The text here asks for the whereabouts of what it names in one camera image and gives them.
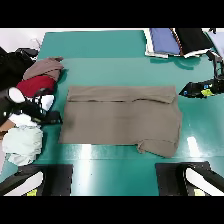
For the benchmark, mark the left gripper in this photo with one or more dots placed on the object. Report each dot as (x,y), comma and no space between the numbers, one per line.
(51,117)

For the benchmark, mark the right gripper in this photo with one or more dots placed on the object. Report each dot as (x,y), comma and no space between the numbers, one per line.
(195,89)

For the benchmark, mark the brown T-shirt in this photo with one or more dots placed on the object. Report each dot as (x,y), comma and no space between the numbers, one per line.
(120,120)

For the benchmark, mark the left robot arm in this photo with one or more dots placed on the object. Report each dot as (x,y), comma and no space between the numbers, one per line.
(13,101)

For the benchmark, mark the white garment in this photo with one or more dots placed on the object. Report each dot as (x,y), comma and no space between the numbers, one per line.
(148,46)
(48,101)

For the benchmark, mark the red garment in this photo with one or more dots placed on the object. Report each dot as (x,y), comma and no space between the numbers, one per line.
(33,86)

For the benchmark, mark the cream garment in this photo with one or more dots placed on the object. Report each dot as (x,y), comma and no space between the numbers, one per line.
(21,143)

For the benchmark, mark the mauve brown garment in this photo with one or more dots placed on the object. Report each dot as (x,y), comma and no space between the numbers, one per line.
(43,66)

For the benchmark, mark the pale lilac garment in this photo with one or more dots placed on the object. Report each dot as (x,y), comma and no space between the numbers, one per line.
(218,41)

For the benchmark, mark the purple blue garment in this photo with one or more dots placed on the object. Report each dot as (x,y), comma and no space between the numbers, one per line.
(165,40)

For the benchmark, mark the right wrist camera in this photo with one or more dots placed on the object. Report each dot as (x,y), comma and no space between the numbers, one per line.
(216,63)

